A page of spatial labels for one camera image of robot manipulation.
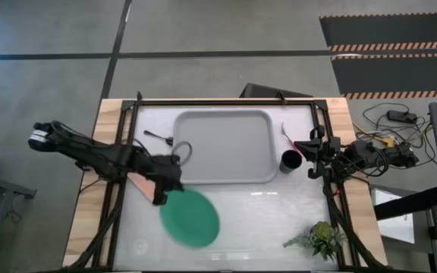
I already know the black mat with hazard stripes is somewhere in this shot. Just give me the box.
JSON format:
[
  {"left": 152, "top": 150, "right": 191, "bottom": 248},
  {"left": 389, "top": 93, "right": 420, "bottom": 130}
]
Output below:
[
  {"left": 319, "top": 12, "right": 437, "bottom": 52},
  {"left": 331, "top": 52, "right": 437, "bottom": 101}
]

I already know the left gripper cable loop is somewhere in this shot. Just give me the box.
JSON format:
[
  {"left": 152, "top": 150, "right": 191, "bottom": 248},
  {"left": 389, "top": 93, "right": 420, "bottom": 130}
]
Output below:
[{"left": 171, "top": 140, "right": 193, "bottom": 167}]

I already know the grey plastic tray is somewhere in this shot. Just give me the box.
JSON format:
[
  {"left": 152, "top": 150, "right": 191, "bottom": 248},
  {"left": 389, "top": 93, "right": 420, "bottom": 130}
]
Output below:
[{"left": 171, "top": 108, "right": 279, "bottom": 185}]

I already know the black cup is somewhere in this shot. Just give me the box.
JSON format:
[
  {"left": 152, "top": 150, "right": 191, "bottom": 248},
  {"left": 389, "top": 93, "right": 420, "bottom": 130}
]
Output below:
[{"left": 278, "top": 149, "right": 303, "bottom": 175}]

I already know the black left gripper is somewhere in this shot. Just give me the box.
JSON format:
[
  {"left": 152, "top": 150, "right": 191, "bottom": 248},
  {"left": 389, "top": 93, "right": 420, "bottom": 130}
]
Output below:
[{"left": 143, "top": 153, "right": 185, "bottom": 207}]

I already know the small green artificial plant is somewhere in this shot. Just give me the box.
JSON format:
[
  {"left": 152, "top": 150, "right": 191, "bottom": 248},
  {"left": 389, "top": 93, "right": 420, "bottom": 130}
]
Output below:
[{"left": 282, "top": 221, "right": 348, "bottom": 263}]

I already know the dark wedge-shaped floor object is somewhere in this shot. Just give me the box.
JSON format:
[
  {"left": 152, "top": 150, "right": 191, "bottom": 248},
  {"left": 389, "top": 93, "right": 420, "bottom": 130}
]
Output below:
[{"left": 239, "top": 82, "right": 313, "bottom": 99}]

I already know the black diagonal bar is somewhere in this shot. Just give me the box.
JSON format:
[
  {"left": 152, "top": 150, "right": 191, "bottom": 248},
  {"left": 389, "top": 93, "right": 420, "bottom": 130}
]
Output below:
[{"left": 373, "top": 184, "right": 437, "bottom": 221}]

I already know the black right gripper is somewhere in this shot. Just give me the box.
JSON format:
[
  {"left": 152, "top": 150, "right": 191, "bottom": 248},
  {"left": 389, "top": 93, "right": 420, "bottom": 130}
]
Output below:
[{"left": 294, "top": 125, "right": 343, "bottom": 180}]

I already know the tangle of floor cables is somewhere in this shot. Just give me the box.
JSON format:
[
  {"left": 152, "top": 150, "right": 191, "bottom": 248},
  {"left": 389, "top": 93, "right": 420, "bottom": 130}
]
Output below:
[{"left": 353, "top": 102, "right": 437, "bottom": 179}]

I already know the green round plate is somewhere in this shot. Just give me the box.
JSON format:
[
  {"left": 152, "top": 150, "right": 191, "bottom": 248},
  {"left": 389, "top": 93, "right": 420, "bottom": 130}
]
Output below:
[{"left": 159, "top": 188, "right": 221, "bottom": 249}]

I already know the black power adapter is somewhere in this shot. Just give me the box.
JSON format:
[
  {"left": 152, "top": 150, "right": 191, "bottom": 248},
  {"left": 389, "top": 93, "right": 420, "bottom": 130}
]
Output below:
[{"left": 387, "top": 109, "right": 418, "bottom": 124}]

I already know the white paper sheet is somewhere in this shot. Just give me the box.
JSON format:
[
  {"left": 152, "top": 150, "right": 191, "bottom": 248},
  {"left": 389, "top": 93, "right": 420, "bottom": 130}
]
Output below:
[{"left": 369, "top": 188, "right": 416, "bottom": 245}]

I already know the black aluminium rig frame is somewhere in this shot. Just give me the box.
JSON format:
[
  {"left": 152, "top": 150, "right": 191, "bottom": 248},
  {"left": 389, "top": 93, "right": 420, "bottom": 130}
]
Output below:
[{"left": 64, "top": 90, "right": 388, "bottom": 272}]

